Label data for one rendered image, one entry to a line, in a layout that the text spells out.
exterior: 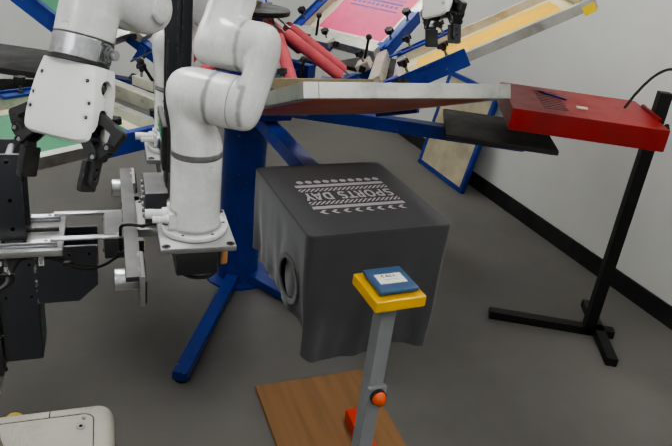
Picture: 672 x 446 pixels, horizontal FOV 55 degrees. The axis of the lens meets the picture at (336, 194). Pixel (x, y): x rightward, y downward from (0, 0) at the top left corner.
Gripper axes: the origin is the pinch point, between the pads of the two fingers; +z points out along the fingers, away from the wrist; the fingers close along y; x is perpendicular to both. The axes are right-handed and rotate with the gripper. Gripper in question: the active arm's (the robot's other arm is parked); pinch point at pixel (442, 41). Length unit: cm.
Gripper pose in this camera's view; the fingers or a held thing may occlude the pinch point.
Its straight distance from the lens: 152.2
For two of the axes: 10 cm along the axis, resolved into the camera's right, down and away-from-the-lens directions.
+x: 9.1, -0.7, 4.0
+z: 0.1, 9.9, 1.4
